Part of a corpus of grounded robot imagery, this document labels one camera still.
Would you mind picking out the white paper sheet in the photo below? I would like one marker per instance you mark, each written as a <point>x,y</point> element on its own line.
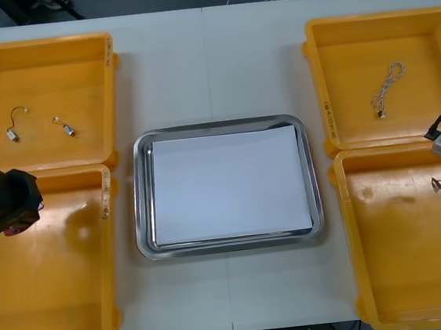
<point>226,184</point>

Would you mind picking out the metal solenoid with white label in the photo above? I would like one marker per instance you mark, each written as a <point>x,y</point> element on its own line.
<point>12,135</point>

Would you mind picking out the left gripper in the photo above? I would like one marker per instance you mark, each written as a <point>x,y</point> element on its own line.
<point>22,197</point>

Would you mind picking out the black chair leg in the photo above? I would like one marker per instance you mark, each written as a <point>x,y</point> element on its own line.
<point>67,5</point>

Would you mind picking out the small dark metal solenoid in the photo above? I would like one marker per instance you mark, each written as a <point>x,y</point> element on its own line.
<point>68,130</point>

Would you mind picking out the yellow-orange plastic bin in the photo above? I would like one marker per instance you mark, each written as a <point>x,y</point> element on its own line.
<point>390,56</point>
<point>413,271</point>
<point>51,92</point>
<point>60,288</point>

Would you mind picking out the steel tray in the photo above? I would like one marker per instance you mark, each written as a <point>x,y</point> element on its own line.
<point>143,220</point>

